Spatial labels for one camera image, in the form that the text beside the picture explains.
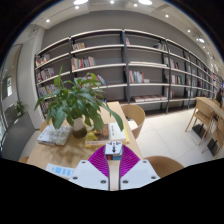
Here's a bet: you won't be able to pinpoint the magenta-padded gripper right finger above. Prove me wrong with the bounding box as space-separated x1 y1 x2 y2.
119 144 161 191

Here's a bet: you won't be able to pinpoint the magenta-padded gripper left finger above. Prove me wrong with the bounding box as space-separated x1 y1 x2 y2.
68 144 110 192

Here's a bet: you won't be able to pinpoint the white and blue charger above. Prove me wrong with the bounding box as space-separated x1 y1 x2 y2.
104 141 124 161

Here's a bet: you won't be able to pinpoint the tan round-backed chair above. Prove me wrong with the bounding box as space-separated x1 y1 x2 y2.
18 155 30 164
39 118 51 133
120 104 147 139
143 155 185 179

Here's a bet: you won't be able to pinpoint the yellow book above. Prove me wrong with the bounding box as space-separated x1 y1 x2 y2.
83 132 130 148

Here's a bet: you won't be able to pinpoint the picture-cover white book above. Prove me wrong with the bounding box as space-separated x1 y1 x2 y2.
84 122 128 142

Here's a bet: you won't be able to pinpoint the white magazine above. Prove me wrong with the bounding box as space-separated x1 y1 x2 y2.
36 124 72 147

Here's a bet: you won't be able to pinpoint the green potted plant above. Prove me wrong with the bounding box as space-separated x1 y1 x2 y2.
33 65 125 139

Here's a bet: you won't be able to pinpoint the light wooden slatted chair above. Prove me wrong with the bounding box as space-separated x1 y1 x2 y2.
184 99 214 146
201 119 224 158

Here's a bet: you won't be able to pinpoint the small green ledge plant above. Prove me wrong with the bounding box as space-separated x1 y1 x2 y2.
14 100 28 118

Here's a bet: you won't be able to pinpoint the grey shelf unit with books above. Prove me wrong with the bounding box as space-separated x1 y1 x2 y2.
34 28 214 116

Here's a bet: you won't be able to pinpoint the person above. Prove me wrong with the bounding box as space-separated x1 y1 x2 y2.
215 89 224 104

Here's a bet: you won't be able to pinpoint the round ceiling lights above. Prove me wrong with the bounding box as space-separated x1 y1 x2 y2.
44 0 206 44

